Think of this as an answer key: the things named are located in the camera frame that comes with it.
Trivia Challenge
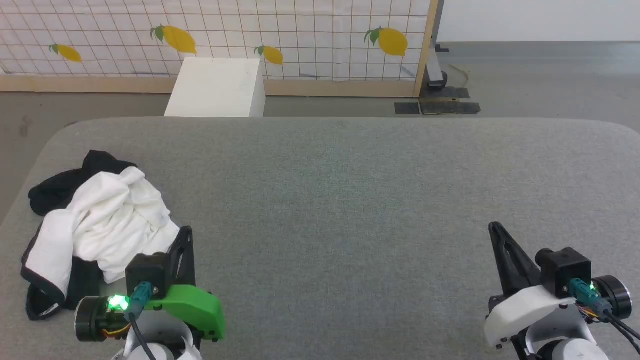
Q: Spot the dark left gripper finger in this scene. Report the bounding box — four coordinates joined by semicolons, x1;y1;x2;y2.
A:
166;227;188;287
181;225;197;288

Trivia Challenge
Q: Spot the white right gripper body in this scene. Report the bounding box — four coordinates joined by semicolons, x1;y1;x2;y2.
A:
483;274;633;349

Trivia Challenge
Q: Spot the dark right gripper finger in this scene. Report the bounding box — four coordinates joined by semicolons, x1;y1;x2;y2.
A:
493;221;542;292
488;222;522;298

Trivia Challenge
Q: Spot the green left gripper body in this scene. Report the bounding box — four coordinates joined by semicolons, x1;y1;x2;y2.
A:
74;284;227;344

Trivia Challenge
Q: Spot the white and black garment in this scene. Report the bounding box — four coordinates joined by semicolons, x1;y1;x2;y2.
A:
20;149;182;321

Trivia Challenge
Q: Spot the grey fabric sofa cushion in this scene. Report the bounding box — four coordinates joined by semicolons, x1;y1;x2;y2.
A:
0;116;640;360

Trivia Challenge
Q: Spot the large black floor tape patch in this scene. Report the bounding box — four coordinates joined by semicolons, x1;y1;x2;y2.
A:
418;87;482;116

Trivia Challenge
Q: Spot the white rectangular box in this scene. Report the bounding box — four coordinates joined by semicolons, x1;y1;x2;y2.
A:
164;57;267;118

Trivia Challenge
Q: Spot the grey metal partition foot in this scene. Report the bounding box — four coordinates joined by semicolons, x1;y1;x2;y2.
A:
425;48;449;91

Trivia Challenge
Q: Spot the lemon print partition screen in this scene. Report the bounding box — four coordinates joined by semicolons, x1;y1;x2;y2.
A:
0;0;440;99

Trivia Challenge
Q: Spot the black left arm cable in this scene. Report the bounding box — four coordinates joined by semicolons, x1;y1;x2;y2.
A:
123;281;160;360

